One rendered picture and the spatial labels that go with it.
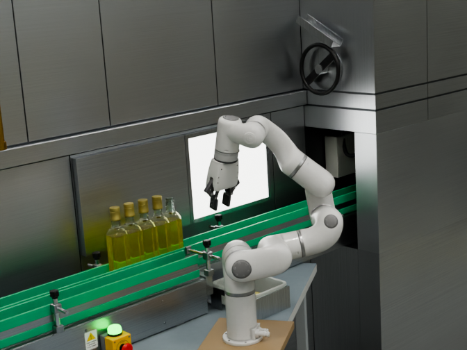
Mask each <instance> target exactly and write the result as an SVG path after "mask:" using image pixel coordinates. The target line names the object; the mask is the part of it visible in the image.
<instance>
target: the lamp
mask: <svg viewBox="0 0 467 350"><path fill-rule="evenodd" d="M121 334H122V327H121V326H120V325H119V324H112V325H110V326H109V327H108V336H109V337H117V336H120V335H121Z"/></svg>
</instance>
